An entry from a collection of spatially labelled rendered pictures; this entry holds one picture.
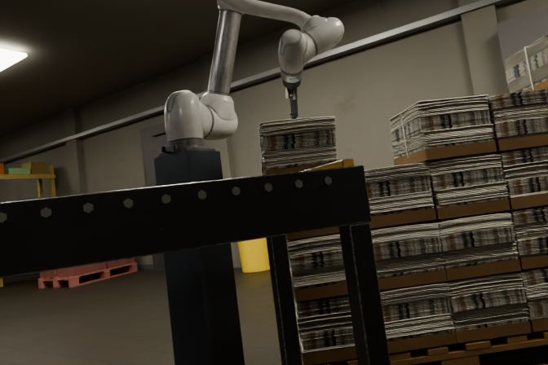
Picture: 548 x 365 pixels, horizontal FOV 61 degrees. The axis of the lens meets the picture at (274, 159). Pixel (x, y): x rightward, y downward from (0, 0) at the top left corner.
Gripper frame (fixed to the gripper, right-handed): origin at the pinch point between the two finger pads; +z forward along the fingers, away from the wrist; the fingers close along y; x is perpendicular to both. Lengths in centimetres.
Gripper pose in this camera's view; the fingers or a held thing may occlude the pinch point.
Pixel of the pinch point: (291, 107)
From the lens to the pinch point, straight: 203.2
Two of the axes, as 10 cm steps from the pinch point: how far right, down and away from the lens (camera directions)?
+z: 0.2, 5.4, 8.4
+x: 9.9, -1.2, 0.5
